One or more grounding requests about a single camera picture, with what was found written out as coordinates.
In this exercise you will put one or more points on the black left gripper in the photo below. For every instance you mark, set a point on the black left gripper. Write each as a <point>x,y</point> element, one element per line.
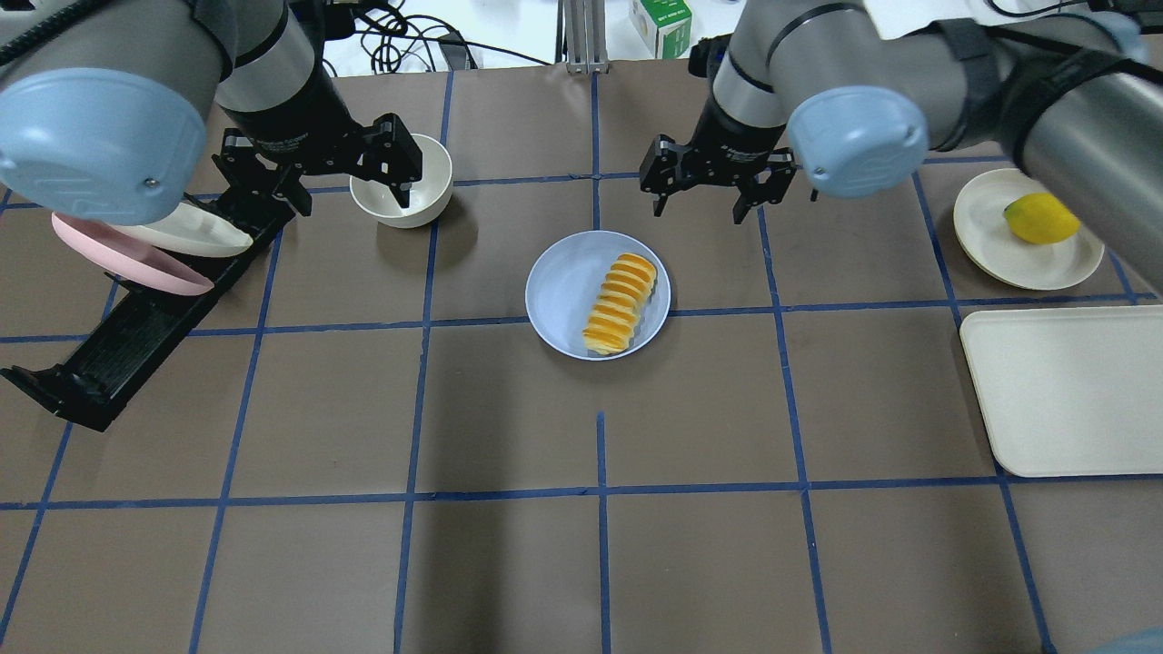
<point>293,116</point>

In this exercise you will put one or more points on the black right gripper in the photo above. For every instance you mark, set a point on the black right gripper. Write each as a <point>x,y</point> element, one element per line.
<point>738,143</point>

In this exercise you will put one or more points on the striped bread loaf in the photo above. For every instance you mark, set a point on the striped bread loaf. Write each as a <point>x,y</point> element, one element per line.
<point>617,310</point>

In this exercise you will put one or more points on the blue round plate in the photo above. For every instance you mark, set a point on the blue round plate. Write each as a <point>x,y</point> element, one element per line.
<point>564,282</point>

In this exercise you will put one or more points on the cream plate in rack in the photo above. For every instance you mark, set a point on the cream plate in rack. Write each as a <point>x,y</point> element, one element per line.
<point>191,230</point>

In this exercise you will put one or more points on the pink round plate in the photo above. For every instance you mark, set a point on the pink round plate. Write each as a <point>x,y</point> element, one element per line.
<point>129,258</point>

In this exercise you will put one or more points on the cream round plate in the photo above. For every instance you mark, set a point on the cream round plate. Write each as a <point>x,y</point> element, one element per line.
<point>986,237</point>

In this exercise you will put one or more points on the black plate rack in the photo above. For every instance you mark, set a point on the black plate rack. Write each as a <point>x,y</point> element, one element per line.
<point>93,385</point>

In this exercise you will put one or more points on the white bowl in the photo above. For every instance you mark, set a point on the white bowl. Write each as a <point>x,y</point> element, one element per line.
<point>428,197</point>

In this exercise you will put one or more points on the green white carton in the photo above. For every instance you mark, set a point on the green white carton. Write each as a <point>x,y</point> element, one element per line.
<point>664,26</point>

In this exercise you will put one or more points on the yellow lemon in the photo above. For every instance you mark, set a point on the yellow lemon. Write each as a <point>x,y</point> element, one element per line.
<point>1040,218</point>

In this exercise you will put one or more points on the white rectangular tray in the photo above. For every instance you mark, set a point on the white rectangular tray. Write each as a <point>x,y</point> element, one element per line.
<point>1069,392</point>

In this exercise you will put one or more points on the aluminium frame post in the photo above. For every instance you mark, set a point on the aluminium frame post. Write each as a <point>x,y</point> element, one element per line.
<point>581,37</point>

